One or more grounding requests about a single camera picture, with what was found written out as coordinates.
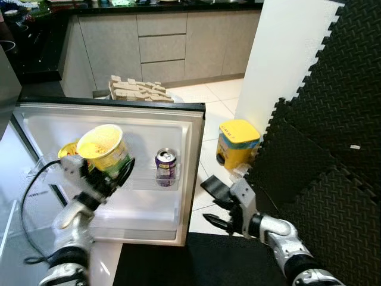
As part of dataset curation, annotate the black interlocking foam mat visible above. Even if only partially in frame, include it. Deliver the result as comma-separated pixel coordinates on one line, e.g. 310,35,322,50
244,0,381,286

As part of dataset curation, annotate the black foam floor mat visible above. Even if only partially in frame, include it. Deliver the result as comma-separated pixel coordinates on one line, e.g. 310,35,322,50
113,231,289,286

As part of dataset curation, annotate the fridge door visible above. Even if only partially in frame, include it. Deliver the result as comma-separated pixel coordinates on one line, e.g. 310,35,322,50
12,98,207,247

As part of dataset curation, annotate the yellow Maggi noodle cup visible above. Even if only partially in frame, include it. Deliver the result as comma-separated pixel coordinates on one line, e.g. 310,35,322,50
76,123,132,179
57,141,81,160

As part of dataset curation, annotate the dark grey two-door fridge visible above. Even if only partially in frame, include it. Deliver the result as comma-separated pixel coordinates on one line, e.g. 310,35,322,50
0,45,66,286

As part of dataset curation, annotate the yellow tin blue band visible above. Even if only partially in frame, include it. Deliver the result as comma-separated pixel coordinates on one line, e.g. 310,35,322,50
216,119,261,173

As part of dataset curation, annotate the purple drink can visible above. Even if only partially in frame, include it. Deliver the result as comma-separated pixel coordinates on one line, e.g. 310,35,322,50
155,148,178,188

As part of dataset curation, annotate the grey kitchen cabinet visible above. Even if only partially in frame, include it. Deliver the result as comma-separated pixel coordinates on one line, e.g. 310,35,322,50
60,11,263,99

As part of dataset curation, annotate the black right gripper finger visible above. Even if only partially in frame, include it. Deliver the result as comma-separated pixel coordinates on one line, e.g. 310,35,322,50
202,213,236,235
201,176,232,203

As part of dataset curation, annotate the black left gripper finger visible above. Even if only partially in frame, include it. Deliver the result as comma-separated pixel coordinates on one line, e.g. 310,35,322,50
116,157,136,190

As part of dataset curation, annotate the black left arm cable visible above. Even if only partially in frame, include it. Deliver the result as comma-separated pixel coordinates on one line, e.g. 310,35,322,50
20,158,63,266

